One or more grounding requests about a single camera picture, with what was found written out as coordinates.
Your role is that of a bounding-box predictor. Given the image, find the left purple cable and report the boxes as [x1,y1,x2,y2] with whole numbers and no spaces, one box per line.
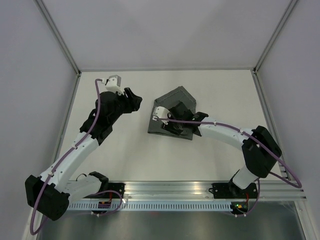
[29,78,106,236]

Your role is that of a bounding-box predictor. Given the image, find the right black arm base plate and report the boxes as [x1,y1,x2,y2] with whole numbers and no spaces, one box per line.
[208,182,258,200]

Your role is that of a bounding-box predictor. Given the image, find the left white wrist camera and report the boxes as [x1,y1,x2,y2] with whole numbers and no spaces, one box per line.
[101,75,125,96]

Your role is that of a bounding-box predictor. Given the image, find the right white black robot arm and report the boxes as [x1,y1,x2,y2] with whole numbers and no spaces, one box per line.
[152,101,282,198]

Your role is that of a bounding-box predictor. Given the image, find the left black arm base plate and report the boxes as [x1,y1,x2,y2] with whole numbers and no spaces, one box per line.
[97,182,125,199]

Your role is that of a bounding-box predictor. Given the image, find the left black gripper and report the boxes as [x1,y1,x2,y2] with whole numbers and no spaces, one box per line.
[108,87,143,124]

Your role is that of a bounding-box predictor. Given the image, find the left aluminium frame post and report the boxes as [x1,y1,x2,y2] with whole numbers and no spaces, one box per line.
[34,0,81,76]

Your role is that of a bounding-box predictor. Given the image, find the purple cable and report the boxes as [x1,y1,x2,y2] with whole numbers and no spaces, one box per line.
[153,116,303,218]
[29,78,106,236]

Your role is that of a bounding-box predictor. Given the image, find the white slotted cable duct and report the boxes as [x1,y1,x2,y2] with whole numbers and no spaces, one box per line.
[68,200,232,212]

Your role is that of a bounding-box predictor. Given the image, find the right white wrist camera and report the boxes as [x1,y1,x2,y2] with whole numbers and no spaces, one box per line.
[152,106,171,125]

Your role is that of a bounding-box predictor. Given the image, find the grey cloth napkin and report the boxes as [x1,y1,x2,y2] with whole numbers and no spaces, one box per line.
[147,86,197,141]

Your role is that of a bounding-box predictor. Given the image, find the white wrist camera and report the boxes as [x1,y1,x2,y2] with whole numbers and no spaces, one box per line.
[101,75,125,96]
[152,106,171,125]

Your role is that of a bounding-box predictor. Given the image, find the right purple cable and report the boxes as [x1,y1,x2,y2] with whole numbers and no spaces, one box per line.
[153,116,303,218]

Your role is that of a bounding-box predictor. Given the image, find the aluminium front rail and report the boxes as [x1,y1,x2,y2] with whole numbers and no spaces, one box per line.
[123,180,307,201]

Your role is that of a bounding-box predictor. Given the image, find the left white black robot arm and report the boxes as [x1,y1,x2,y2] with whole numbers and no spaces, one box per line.
[25,87,143,221]

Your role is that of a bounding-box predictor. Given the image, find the right aluminium frame post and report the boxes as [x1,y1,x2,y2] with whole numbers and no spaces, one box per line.
[252,0,300,74]

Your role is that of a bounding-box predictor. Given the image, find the aluminium frame post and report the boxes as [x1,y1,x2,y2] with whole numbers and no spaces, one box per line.
[34,0,81,76]
[252,0,300,74]

